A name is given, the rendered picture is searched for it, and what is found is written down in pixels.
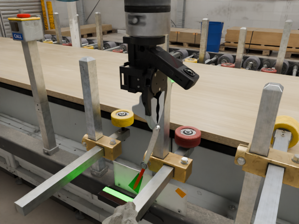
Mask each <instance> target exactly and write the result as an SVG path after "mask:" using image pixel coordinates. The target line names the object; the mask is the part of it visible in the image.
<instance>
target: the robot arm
mask: <svg viewBox="0 0 299 224"><path fill-rule="evenodd" d="M124 8H125V29H126V34H127V35H129V36H123V44H128V61H127V62H125V63H124V64H123V65H122V66H119V71H120V87H121V89H122V90H127V91H128V92H131V93H137V92H141V93H142V94H141V95H140V96H139V103H138V104H135V105H133V106H132V112H133V113H134V114H136V115H137V116H139V117H141V118H143V119H145V120H146V121H147V124H148V126H149V127H150V129H154V127H155V126H156V125H157V124H158V123H159V121H160V118H161V115H162V111H163V107H164V106H165V101H166V95H167V87H168V85H167V79H168V77H169V78H170V79H171V80H173V81H174V82H175V83H177V84H178V85H180V86H181V87H182V88H184V89H185V90H188V89H190V88H191V87H193V86H194V85H195V84H196V82H197V81H198V79H199V75H198V74H197V73H196V72H194V71H193V70H192V69H190V68H189V67H187V66H186V65H184V64H183V63H182V62H180V61H179V60H177V59H176V58H175V57H173V56H172V55H171V54H169V53H168V52H167V51H165V50H164V49H162V48H161V47H160V46H157V45H160V44H164V43H165V36H166V35H169V34H170V23H171V11H170V10H171V0H124ZM126 66H127V67H126ZM122 73H123V75H124V84H122Z"/></svg>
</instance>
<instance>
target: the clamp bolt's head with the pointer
mask: <svg viewBox="0 0 299 224"><path fill-rule="evenodd" d="M141 167H142V170H141V172H140V174H139V176H138V178H137V180H136V182H135V184H134V186H133V189H135V188H136V187H137V185H138V183H139V181H140V179H141V177H142V175H143V173H144V171H145V168H147V165H146V164H145V163H141Z"/></svg>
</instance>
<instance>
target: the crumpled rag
mask: <svg viewBox="0 0 299 224"><path fill-rule="evenodd" d="M135 208H136V205H135V204H134V202H132V201H128V202H127V203H126V204H124V205H120V206H118V207H116V208H115V210H114V214H113V215H112V216H110V217H108V218H106V219H105V220H104V221H103V222H102V224H138V222H137V221H136V216H137V214H138V211H136V209H135Z"/></svg>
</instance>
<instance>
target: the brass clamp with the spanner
mask: <svg viewBox="0 0 299 224"><path fill-rule="evenodd" d="M146 152H147V151H146ZM146 152H145V154H144V158H143V160H144V159H145V155H146ZM152 154H153V153H152ZM152 154H151V157H150V159H149V161H150V162H151V165H150V166H149V170H151V171H153V172H156V173H157V172H158V171H159V170H160V169H161V168H162V166H163V165H167V166H170V167H173V168H174V176H173V177H172V179H174V180H177V181H180V182H183V183H185V182H186V181H187V179H188V178H189V176H190V175H191V173H192V163H193V160H192V159H190V158H187V159H188V164H182V163H181V160H182V158H183V157H184V156H180V155H177V154H174V153H171V152H169V153H168V154H167V155H166V156H165V158H164V159H161V158H159V157H156V156H153V155H152Z"/></svg>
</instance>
